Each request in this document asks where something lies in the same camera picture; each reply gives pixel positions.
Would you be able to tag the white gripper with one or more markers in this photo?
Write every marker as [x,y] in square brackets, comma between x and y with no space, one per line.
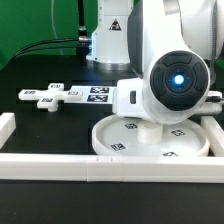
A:
[132,99]

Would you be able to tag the white round table top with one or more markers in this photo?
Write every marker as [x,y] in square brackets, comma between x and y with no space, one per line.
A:
[115,136]

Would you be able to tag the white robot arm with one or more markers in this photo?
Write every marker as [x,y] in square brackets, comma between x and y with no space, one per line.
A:
[170,45]

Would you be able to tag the white marker sheet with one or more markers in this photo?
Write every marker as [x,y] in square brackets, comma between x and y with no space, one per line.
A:
[93,94]

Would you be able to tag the white cross-shaped table base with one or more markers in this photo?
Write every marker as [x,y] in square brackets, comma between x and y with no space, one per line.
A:
[48,99]

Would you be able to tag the white right fence bar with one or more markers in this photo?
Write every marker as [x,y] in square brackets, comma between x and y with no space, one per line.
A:
[215,134]

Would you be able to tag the white fence bar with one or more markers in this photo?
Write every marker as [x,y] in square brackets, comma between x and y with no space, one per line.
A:
[215,134]
[7,127]
[109,168]

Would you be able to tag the white left fence bar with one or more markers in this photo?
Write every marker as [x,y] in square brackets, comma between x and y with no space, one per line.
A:
[7,127]

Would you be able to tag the white front fence bar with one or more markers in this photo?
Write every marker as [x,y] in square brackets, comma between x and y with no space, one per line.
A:
[109,168]

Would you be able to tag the black vertical cable connector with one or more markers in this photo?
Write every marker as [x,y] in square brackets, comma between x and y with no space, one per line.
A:
[82,31]

